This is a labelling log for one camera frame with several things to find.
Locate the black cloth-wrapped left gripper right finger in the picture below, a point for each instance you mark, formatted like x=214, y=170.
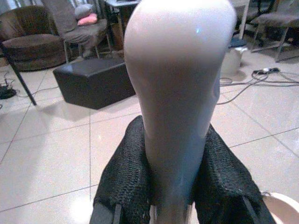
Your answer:
x=224, y=179

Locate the grey upholstered metal-leg chair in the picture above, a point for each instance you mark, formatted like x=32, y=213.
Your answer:
x=79, y=25
x=273, y=25

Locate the grey cushion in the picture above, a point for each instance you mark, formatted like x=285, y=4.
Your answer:
x=83, y=10

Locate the white round object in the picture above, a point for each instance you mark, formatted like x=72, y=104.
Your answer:
x=283, y=205

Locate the black leather ottoman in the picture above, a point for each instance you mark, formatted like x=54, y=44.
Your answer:
x=93, y=81

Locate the white bucket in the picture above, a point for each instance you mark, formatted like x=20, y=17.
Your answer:
x=232, y=61

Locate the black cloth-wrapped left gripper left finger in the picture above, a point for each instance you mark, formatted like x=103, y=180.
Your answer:
x=126, y=177

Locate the pink cushion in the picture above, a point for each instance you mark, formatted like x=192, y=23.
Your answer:
x=87, y=19

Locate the brown round armchair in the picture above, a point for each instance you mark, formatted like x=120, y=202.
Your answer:
x=30, y=39

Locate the black metal stand leg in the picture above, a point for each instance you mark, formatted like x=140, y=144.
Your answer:
x=17, y=72

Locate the dark table with metal legs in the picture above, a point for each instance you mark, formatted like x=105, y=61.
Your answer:
x=119, y=21

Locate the black power strip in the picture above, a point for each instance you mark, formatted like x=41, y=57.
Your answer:
x=266, y=70

